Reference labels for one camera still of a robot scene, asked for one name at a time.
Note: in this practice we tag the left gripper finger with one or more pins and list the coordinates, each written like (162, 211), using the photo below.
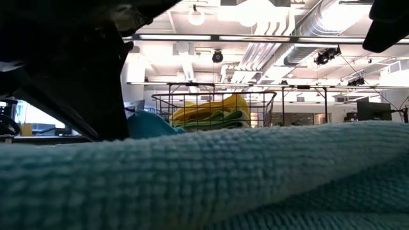
(105, 118)

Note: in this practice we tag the yellow microfiber towel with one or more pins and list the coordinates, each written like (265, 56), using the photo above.
(207, 108)

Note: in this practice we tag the teal blue microfiber towel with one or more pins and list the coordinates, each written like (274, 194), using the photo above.
(191, 175)

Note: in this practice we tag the lime green fluffy towel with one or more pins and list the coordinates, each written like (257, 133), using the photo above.
(223, 116)

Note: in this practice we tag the black computer monitor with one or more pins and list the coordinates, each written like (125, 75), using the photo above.
(135, 104)
(374, 111)

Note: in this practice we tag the large window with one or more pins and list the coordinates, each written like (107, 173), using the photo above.
(38, 118)

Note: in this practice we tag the small black ceiling rig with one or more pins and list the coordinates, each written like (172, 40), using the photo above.
(356, 81)

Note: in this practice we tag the yellow box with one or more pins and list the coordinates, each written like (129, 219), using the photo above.
(26, 129)

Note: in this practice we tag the black chair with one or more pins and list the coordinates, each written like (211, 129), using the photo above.
(5, 124)

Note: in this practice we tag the black metal stand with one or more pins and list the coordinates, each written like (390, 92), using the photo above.
(282, 102)
(191, 84)

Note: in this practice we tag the black ceiling spotlight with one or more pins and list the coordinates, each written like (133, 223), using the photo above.
(217, 56)

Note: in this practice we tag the round white ceiling lamp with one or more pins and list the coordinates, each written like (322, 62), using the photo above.
(196, 17)

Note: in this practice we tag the black aluminium table frame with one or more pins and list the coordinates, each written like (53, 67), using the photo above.
(48, 139)

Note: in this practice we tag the black ceiling camera rig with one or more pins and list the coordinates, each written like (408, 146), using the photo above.
(327, 55)

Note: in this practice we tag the silver ceiling air duct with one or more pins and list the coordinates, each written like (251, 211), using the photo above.
(306, 32)

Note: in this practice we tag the long ceiling light rail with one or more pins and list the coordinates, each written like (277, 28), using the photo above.
(255, 39)

